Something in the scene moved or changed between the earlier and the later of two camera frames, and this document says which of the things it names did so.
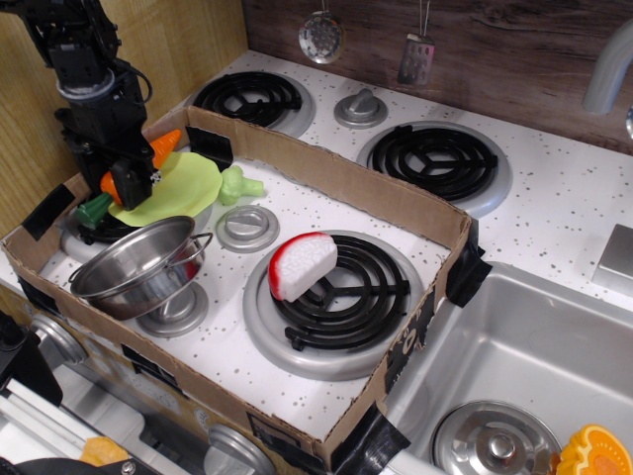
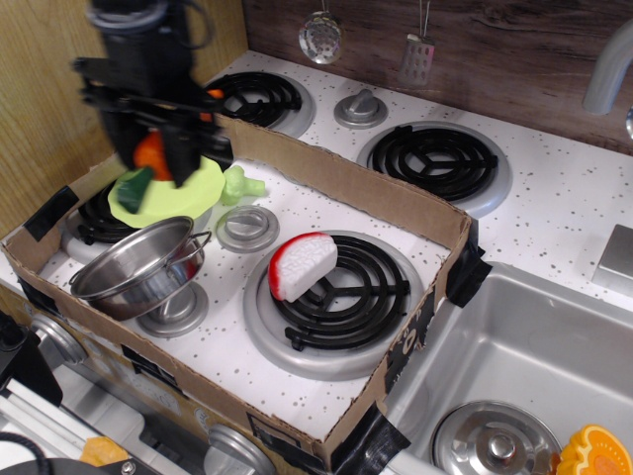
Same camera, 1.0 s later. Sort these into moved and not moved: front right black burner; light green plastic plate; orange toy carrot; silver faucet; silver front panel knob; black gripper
Moved: orange toy carrot; black gripper
Not moved: front right black burner; silver faucet; light green plastic plate; silver front panel knob
